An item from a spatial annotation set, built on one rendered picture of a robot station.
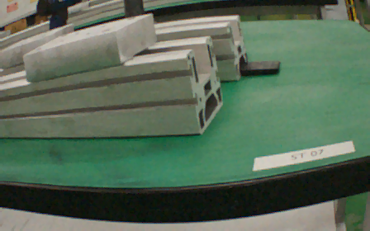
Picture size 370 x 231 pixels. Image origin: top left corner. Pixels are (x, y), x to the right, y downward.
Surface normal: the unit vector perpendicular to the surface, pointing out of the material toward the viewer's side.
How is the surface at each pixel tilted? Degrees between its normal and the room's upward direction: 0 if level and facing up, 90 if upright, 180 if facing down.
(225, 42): 90
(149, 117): 90
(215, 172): 0
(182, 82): 90
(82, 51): 90
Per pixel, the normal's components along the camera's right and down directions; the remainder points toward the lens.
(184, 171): -0.18, -0.94
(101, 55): -0.29, 0.34
